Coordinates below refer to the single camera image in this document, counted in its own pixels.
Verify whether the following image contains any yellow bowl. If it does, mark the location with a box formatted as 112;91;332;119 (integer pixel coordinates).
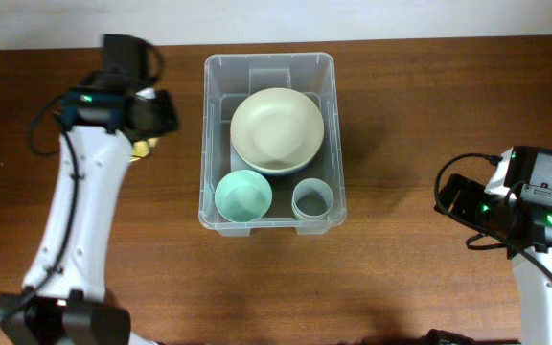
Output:
130;138;158;162

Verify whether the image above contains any light green bowl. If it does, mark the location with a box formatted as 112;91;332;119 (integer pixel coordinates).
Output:
215;170;273;222

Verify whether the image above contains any beige bowl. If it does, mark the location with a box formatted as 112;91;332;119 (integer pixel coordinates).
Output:
230;87;325;174

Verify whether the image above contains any dark blue plate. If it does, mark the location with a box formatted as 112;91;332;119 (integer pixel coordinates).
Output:
230;152;313;176

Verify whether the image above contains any grey cup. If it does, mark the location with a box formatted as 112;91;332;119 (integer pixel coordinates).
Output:
291;178;334;209

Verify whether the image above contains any green cup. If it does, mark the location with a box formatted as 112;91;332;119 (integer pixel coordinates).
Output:
292;205;331;220

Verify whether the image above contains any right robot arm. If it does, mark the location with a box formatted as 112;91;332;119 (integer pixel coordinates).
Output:
433;146;552;344

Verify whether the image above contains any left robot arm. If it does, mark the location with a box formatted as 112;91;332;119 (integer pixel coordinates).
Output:
0;34;178;344

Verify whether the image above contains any clear plastic storage bin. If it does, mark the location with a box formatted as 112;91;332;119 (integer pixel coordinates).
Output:
198;52;347;237

